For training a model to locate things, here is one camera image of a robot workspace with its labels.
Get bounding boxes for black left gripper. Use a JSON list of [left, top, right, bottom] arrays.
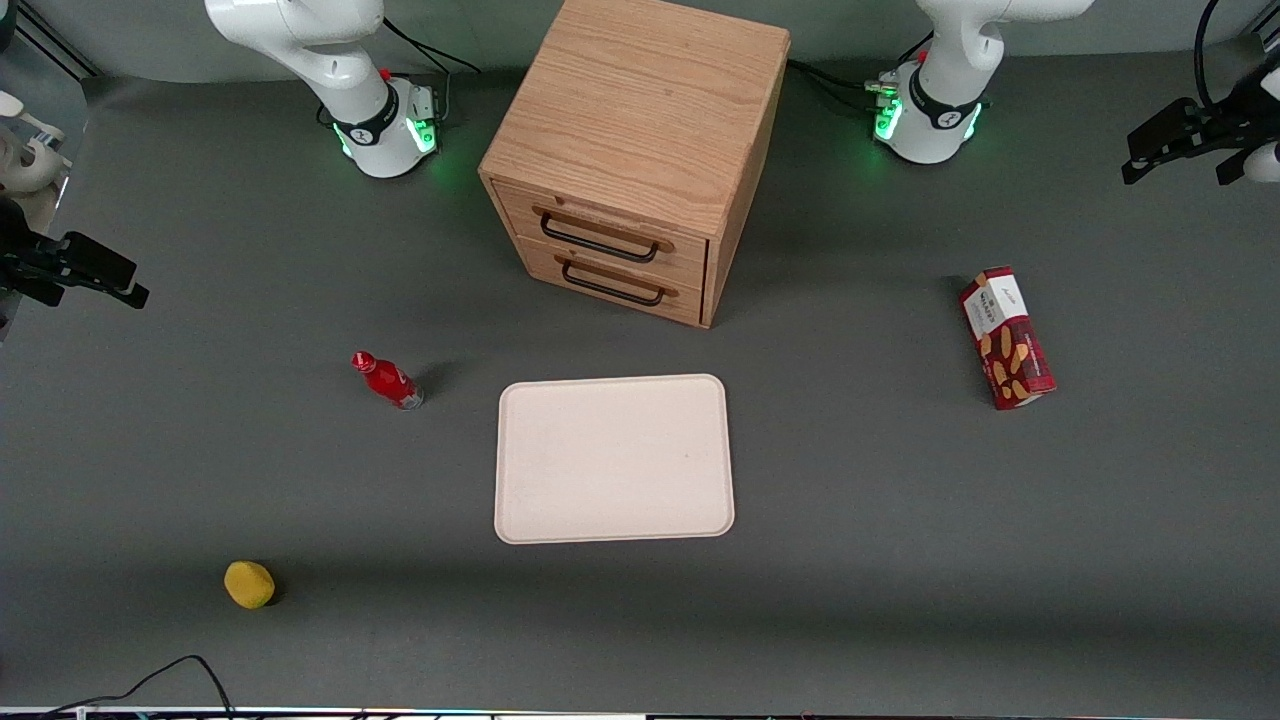
[[1121, 58, 1280, 188]]

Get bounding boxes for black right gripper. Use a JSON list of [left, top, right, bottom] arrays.
[[0, 198, 151, 310]]

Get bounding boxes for red cookie box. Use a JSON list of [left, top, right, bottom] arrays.
[[958, 265, 1058, 412]]

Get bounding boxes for cream plastic tray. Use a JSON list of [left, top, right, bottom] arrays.
[[494, 374, 736, 546]]

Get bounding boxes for white curved object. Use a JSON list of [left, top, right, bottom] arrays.
[[0, 88, 73, 194]]

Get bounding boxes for red soda bottle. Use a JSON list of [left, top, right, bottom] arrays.
[[351, 350, 425, 412]]

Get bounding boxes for yellow sponge ball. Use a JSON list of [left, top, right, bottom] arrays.
[[224, 561, 277, 610]]

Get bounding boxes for wooden drawer front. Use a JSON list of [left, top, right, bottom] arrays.
[[495, 182, 710, 293], [515, 235, 707, 327]]

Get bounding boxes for wooden two-drawer cabinet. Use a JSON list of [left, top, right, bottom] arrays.
[[478, 0, 792, 330]]

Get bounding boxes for black left wrist camera cable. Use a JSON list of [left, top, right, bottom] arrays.
[[1193, 0, 1223, 109]]

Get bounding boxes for black metal frame rail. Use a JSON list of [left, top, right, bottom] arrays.
[[12, 0, 103, 81]]

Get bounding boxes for black left arm base cables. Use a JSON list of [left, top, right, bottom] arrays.
[[788, 58, 886, 116]]

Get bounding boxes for black arm base cables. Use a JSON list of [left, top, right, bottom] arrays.
[[788, 58, 886, 116], [383, 15, 483, 76]]

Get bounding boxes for thin black loose cable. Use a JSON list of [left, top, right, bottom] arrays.
[[40, 654, 238, 720]]

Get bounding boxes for black right arm base cables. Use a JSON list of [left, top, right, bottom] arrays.
[[383, 15, 483, 76]]

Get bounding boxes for black metal drawer handle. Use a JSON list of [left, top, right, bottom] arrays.
[[532, 205, 675, 265], [553, 250, 679, 307]]

